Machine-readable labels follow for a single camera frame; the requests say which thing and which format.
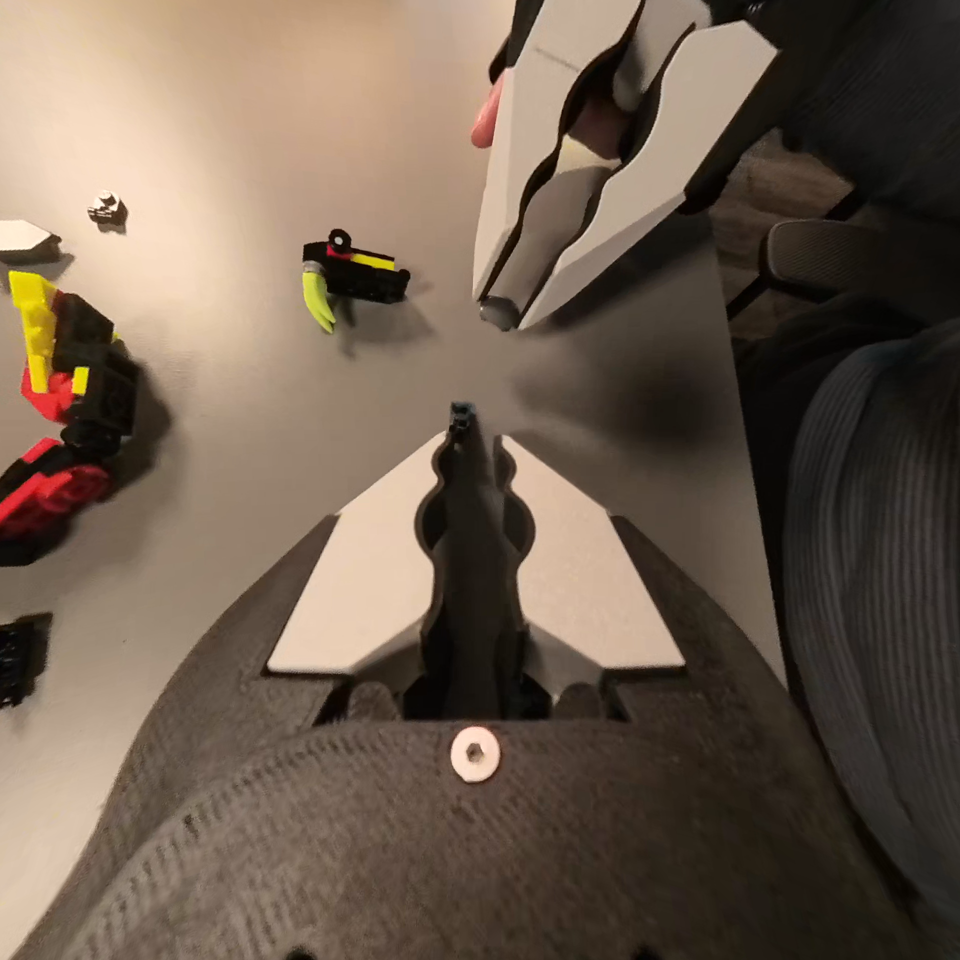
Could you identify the black studded toy brick plate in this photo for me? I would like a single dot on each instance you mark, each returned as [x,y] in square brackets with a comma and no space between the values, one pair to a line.
[461,420]

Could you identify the person's right hand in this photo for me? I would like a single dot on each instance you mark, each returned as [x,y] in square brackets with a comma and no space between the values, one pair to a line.
[486,120]

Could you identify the person's right forearm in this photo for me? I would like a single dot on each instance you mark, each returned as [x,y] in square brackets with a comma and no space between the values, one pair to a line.
[885,90]

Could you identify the small black round toy brick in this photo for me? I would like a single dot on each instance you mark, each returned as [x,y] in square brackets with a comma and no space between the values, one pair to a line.
[107,206]

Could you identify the black mesh chair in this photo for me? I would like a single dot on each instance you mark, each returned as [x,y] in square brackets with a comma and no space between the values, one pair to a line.
[840,255]

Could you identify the black toy brick green claws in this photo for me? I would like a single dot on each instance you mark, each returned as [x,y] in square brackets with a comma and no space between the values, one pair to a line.
[360,274]

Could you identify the person's grey sweater torso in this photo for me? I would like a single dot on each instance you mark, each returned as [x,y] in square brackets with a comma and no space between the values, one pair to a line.
[877,562]

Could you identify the black toy brick wedge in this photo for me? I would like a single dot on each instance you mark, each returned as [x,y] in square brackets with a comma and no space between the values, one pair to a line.
[26,238]

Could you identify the red yellow toy brick arm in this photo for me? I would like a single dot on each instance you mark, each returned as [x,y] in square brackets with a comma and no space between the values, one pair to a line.
[67,405]

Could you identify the grey black toy brick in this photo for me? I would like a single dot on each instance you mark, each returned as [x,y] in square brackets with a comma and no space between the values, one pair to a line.
[19,660]

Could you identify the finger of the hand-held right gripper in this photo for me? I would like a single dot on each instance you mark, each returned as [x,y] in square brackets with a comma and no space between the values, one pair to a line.
[525,112]
[690,112]

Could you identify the grey ball toy brick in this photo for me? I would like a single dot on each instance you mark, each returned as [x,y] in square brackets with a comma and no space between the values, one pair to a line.
[496,311]

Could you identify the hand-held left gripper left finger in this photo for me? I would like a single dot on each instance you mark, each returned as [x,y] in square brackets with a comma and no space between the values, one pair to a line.
[345,600]

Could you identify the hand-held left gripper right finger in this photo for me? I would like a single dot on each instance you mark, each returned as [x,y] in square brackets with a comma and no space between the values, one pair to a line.
[600,600]

